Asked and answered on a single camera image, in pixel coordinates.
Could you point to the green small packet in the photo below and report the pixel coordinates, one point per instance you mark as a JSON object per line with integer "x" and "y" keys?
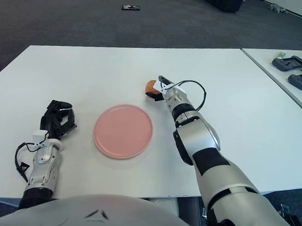
{"x": 281, "y": 54}

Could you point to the grey floor clutter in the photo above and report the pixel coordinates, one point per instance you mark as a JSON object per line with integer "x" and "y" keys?
{"x": 277, "y": 8}

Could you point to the pink round plate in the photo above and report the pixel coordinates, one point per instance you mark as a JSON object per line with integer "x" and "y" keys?
{"x": 123, "y": 131}

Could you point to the black caster wheel stand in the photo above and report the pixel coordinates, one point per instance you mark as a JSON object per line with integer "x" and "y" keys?
{"x": 287, "y": 214}

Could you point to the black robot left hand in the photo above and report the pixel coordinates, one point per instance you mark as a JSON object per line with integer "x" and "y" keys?
{"x": 54, "y": 121}

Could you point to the small dark floor object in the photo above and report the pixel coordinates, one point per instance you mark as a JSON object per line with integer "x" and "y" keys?
{"x": 130, "y": 7}

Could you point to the grey handheld controller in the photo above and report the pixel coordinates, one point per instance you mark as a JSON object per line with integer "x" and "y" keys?
{"x": 301, "y": 82}
{"x": 288, "y": 64}

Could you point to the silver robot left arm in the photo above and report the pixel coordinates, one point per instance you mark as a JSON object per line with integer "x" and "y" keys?
{"x": 42, "y": 163}

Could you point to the black box furniture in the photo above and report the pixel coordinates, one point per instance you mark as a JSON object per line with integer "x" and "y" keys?
{"x": 221, "y": 3}

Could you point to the grey robot torso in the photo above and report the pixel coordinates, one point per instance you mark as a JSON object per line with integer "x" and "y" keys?
{"x": 86, "y": 212}

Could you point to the red yellow apple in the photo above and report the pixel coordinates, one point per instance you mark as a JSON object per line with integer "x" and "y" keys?
{"x": 150, "y": 86}

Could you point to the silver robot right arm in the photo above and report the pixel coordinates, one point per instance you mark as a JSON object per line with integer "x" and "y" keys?
{"x": 202, "y": 140}

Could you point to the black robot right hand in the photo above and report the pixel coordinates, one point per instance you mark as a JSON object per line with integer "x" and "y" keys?
{"x": 167, "y": 81}

